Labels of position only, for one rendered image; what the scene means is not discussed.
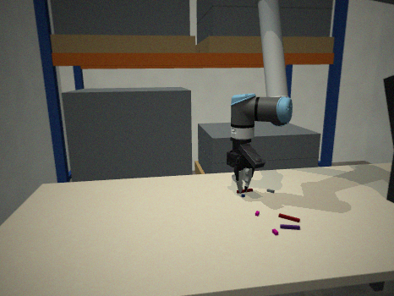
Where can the purple rod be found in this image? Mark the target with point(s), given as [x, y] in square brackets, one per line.
[295, 227]

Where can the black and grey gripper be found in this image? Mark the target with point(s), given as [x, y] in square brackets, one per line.
[237, 160]

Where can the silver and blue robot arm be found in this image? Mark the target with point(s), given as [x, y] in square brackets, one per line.
[276, 106]

